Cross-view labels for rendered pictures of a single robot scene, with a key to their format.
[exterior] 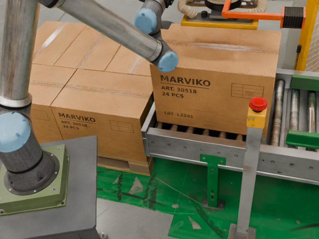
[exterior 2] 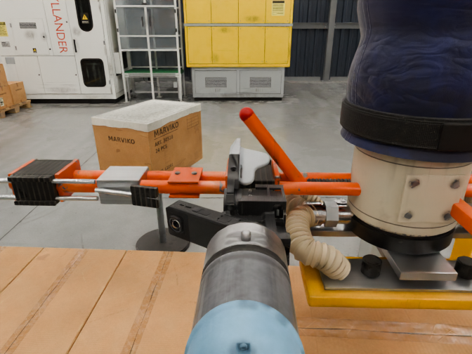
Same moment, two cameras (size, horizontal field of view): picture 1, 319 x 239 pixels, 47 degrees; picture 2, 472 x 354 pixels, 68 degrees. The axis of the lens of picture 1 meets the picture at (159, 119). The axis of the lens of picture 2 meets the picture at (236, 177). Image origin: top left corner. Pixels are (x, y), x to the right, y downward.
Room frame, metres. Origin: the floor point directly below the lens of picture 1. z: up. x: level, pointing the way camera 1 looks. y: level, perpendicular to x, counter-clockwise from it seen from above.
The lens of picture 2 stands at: (1.16, 0.07, 1.50)
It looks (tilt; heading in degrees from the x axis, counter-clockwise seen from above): 23 degrees down; 341
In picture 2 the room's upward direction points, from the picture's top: straight up
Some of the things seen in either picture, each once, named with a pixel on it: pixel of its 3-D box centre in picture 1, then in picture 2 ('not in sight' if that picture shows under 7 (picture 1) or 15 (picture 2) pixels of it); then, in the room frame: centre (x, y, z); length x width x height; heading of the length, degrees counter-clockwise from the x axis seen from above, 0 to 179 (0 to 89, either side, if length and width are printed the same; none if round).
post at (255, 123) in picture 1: (248, 186); not in sight; (1.02, -0.38, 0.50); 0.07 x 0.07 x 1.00; 68
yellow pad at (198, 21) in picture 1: (219, 17); (416, 273); (1.47, -0.33, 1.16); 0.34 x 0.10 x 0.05; 69
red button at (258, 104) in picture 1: (258, 105); not in sight; (1.02, -0.38, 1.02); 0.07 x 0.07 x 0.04
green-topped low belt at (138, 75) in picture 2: not in sight; (155, 85); (9.29, -0.81, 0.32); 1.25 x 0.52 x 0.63; 71
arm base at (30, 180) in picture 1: (27, 164); not in sight; (0.99, 0.55, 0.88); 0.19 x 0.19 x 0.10
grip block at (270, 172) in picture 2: not in sight; (251, 182); (1.65, -0.13, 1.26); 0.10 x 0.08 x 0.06; 159
